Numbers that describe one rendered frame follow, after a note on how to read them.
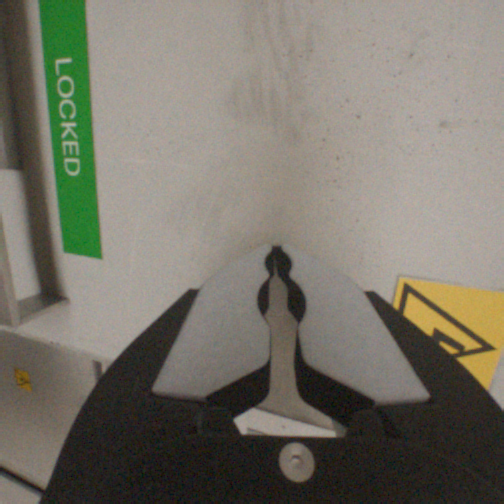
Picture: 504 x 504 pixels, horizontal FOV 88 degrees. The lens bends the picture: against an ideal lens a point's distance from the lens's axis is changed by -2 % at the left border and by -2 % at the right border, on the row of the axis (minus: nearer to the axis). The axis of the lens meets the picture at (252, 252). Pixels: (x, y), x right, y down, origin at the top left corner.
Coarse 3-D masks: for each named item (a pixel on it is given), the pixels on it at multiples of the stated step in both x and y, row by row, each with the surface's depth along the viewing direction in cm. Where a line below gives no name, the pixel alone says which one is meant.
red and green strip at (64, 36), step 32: (64, 0) 14; (64, 32) 15; (64, 64) 15; (64, 96) 16; (64, 128) 16; (64, 160) 17; (64, 192) 18; (96, 192) 17; (64, 224) 18; (96, 224) 17; (96, 256) 18
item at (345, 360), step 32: (288, 256) 11; (288, 288) 10; (320, 288) 9; (352, 288) 9; (320, 320) 8; (352, 320) 8; (320, 352) 7; (352, 352) 7; (384, 352) 7; (320, 384) 7; (352, 384) 6; (384, 384) 6; (416, 384) 6; (352, 416) 6
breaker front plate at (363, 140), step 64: (0, 0) 16; (128, 0) 13; (192, 0) 13; (256, 0) 12; (320, 0) 11; (384, 0) 11; (448, 0) 10; (0, 64) 16; (128, 64) 14; (192, 64) 13; (256, 64) 12; (320, 64) 12; (384, 64) 11; (448, 64) 10; (0, 128) 17; (128, 128) 15; (192, 128) 14; (256, 128) 13; (320, 128) 12; (384, 128) 12; (448, 128) 11; (0, 192) 19; (128, 192) 16; (192, 192) 15; (256, 192) 14; (320, 192) 13; (384, 192) 12; (448, 192) 11; (64, 256) 19; (128, 256) 17; (192, 256) 16; (320, 256) 14; (384, 256) 13; (448, 256) 12; (64, 320) 21; (128, 320) 19
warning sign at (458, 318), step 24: (408, 288) 13; (432, 288) 12; (456, 288) 12; (408, 312) 13; (432, 312) 13; (456, 312) 12; (480, 312) 12; (432, 336) 13; (456, 336) 13; (480, 336) 12; (480, 360) 13
